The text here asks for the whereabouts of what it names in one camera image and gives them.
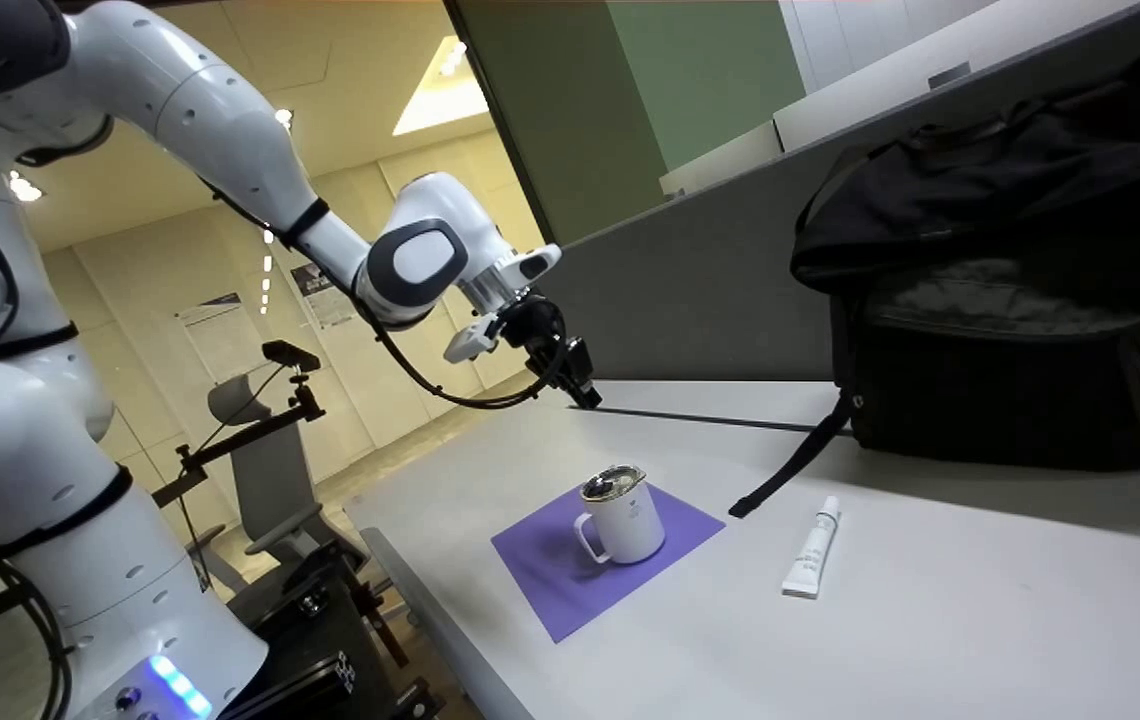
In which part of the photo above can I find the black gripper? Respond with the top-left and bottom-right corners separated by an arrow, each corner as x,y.
498,296 -> 605,406

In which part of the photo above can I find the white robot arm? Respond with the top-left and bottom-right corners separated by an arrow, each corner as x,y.
0,0 -> 595,720

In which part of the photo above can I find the white mug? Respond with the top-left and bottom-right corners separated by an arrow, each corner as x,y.
570,464 -> 665,564

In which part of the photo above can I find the grey desk divider panel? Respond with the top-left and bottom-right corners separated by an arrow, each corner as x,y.
549,0 -> 1140,379

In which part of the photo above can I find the purple paper mat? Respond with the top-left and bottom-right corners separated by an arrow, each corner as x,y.
487,479 -> 728,646

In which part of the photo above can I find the white cream tube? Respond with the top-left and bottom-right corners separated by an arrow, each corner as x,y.
779,494 -> 841,598

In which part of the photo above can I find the black backpack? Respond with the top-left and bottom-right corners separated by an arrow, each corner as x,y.
790,57 -> 1140,470

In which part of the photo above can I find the black backpack strap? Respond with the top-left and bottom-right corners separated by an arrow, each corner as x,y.
724,390 -> 854,520

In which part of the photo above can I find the black camera stand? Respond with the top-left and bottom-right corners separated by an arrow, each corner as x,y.
155,340 -> 324,564

